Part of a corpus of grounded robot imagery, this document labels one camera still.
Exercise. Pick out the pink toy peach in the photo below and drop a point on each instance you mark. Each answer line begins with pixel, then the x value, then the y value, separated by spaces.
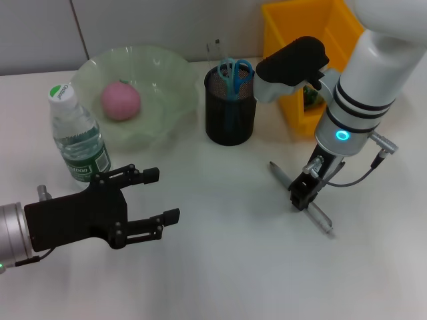
pixel 120 101

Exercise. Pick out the green plastic wrapper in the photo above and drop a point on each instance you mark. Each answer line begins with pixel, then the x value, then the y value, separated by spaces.
pixel 312 96

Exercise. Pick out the clear plastic ruler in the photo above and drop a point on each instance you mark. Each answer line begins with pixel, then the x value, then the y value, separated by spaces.
pixel 216 53

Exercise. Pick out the clear green-label water bottle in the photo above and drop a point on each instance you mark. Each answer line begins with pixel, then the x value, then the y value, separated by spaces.
pixel 73 133

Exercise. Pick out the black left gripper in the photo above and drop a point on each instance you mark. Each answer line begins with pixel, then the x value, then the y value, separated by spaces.
pixel 76 220

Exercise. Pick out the black mesh pen cup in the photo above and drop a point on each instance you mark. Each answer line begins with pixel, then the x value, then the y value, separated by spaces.
pixel 243 113

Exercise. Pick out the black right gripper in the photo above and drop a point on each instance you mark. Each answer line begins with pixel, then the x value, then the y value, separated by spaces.
pixel 320 170

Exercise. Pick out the green glass fruit bowl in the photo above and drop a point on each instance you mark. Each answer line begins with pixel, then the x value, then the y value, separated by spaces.
pixel 160 93

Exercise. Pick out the yellow plastic bin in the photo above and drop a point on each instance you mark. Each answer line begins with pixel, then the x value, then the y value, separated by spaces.
pixel 300 116

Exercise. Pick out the grey white pen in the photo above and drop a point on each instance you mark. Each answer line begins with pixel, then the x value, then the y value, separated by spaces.
pixel 322 220

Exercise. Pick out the blue plastic scissors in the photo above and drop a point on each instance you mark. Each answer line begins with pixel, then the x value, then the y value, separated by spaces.
pixel 233 83

